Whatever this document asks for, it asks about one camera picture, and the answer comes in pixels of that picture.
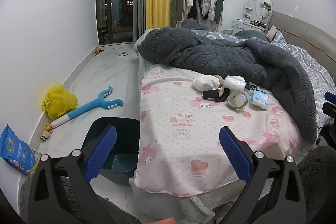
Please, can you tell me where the person's grey fleece clothing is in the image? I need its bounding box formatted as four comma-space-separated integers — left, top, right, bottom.
297, 145, 336, 224

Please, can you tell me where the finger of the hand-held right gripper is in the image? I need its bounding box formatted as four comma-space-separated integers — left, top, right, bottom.
322, 91, 336, 120

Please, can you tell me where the dark blue trash bin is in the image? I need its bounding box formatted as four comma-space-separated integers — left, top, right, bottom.
81, 117, 141, 186

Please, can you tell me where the white vanity dresser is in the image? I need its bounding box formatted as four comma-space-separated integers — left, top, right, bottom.
232, 2, 267, 35

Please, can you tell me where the empty cardboard tape ring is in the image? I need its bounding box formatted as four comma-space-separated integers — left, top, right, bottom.
212, 74, 225, 88

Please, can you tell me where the blue grey patterned duvet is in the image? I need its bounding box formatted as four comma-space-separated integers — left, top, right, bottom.
190, 28, 336, 130

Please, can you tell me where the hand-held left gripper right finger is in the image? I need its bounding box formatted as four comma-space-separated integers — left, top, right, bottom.
219, 126, 307, 224

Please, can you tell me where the blue white tissue packet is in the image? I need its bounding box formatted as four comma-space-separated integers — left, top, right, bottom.
248, 89, 269, 110

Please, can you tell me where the blue fork-shaped toy stick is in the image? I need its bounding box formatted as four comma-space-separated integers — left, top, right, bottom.
50, 86, 123, 128

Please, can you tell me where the black curved plastic piece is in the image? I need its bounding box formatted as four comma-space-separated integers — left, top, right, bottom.
202, 87, 230, 103

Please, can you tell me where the dark blue pillow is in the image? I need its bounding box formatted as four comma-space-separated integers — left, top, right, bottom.
234, 30, 269, 41

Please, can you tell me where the dark hanging vest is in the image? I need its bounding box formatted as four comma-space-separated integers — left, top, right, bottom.
214, 0, 225, 26

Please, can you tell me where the bed mattress with grey sheet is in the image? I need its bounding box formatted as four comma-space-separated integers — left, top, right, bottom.
132, 28, 237, 224

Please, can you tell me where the round white mirror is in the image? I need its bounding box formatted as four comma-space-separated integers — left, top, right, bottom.
255, 0, 273, 19

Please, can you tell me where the blue snack bag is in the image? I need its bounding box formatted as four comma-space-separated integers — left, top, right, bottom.
0, 124, 40, 177

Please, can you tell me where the cardboard ring stuffed with paper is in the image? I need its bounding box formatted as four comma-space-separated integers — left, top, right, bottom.
227, 90, 248, 110

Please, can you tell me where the bubble wrap bundle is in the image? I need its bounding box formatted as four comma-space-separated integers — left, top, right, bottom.
223, 75, 246, 90

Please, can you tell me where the pink cartoon printed blanket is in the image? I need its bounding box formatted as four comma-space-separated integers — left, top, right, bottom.
134, 68, 305, 198

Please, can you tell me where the dark grey fleece blanket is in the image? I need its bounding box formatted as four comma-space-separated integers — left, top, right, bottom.
137, 19, 325, 144

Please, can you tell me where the beige upholstered bed headboard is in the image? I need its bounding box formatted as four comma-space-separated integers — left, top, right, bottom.
268, 11, 336, 69

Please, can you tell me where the tan pillow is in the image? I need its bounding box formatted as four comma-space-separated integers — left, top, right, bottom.
266, 25, 278, 42

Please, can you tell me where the yellow plastic bag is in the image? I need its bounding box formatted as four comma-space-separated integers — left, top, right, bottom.
41, 84, 78, 121

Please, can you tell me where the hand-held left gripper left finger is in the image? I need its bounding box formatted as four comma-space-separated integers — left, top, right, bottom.
28, 124, 117, 224

